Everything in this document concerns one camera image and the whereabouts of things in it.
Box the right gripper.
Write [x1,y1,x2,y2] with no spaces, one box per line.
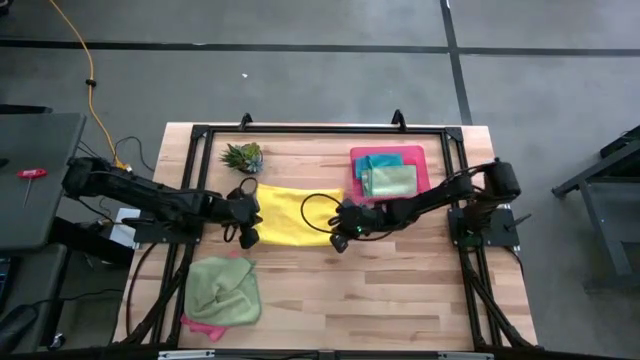
[328,197,388,254]

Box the yellow microfiber towel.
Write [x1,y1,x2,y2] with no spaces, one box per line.
[254,183,346,248]

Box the green microfiber towel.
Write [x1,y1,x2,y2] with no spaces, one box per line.
[360,164,419,198]
[183,255,263,327]

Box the blue microfiber towel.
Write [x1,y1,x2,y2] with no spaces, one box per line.
[354,152,405,180]

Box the pink microfiber towel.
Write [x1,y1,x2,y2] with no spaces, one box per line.
[179,251,242,343]

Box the succulent plant in black pot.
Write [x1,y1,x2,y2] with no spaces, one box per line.
[218,141,264,176]

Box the pink plastic bin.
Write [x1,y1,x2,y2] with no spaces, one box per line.
[349,144,433,206]

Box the white power adapter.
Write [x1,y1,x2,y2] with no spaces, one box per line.
[107,207,142,250]

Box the dark grey side table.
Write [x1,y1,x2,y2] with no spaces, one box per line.
[0,112,87,252]

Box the grey metal stand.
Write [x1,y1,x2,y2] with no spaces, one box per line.
[551,124,640,296]

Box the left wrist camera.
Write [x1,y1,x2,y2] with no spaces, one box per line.
[230,195,258,222]

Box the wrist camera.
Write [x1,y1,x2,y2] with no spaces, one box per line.
[344,207,375,232]
[230,195,258,222]

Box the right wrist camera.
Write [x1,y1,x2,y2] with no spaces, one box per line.
[344,207,375,232]

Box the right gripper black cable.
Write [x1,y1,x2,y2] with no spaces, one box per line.
[300,193,396,243]

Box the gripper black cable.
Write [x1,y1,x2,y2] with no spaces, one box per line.
[300,193,396,243]
[222,176,260,244]

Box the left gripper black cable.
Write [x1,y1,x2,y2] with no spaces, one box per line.
[222,176,260,244]

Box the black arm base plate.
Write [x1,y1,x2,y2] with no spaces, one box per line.
[133,204,207,245]
[447,207,522,249]

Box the black aluminium table frame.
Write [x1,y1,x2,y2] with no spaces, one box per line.
[112,108,540,360]

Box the silver metal bracket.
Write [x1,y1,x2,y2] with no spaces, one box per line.
[158,349,216,360]
[437,352,495,360]

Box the yellow extension cable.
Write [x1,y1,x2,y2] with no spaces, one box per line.
[48,0,132,172]

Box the red-handled hex key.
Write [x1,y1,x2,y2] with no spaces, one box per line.
[15,168,49,208]

